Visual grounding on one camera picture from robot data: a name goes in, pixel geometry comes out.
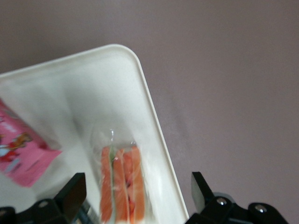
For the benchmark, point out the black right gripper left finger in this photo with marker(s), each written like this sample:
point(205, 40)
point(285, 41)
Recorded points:
point(67, 200)

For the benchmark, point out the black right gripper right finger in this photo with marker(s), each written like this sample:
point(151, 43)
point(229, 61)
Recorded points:
point(210, 205)

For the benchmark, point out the triangle sandwich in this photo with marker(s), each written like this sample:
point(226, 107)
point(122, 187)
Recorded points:
point(121, 182)

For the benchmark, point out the beige plastic tray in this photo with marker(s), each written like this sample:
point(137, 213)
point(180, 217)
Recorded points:
point(70, 93)

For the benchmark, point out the pink cartoon snack pack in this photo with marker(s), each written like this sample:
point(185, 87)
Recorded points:
point(21, 151)

